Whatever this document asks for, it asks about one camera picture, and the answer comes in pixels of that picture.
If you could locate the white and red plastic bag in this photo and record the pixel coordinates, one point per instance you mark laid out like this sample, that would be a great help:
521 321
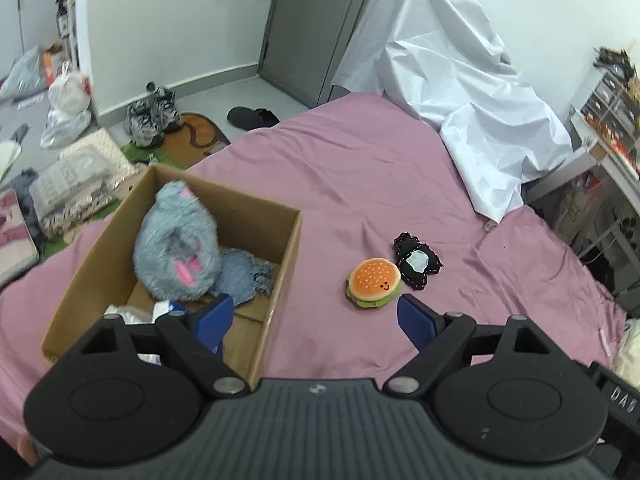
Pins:
70 91

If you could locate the clear plastic bag on floor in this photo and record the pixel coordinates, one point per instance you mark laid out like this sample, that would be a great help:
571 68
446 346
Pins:
65 127

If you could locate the packaged bedding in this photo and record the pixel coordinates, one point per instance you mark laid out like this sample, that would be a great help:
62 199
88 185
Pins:
80 175

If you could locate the cream pillow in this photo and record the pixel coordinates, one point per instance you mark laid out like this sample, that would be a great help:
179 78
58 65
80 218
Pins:
631 352

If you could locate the brown doormat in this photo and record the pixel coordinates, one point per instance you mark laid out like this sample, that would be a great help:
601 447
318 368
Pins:
200 137

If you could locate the white wad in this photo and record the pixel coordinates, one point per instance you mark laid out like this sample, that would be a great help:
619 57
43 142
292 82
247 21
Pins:
148 358

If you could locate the grey desktop drawer unit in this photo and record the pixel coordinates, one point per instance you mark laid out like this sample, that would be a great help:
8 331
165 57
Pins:
612 102

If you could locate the clear plastic bag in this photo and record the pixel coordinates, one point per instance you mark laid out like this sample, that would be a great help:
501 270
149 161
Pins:
65 127
122 313

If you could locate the white cover sheet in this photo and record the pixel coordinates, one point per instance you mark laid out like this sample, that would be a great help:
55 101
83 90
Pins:
450 85

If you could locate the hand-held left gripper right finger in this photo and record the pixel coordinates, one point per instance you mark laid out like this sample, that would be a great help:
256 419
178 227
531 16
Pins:
414 322

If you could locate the beige tote bag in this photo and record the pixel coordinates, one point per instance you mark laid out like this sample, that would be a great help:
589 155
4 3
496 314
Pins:
575 207

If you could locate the grey-blue fluffy plush toy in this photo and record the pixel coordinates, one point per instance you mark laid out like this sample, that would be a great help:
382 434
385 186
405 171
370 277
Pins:
170 240

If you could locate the grey plastic bag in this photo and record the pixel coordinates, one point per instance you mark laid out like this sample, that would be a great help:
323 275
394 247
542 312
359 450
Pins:
22 75

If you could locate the white desk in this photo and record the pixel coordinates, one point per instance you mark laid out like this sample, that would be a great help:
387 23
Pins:
615 160

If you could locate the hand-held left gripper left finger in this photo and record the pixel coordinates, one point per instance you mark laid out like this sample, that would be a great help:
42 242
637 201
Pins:
216 319

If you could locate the cardboard box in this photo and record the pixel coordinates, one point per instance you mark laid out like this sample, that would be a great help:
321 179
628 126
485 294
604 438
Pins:
280 280

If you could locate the orange carton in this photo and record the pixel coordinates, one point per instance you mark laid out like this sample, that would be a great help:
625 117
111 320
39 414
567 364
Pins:
52 62

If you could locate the grey door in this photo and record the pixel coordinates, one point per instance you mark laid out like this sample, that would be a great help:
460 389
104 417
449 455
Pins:
310 25

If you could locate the hamburger plush toy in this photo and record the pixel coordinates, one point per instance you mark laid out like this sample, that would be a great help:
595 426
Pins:
374 280

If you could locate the black and white plush toy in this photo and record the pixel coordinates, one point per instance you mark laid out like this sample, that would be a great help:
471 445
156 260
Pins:
417 262

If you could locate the bed with pink sheet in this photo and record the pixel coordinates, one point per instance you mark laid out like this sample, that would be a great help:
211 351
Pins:
360 185

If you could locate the black slipper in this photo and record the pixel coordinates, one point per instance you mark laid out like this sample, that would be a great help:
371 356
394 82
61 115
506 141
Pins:
252 117

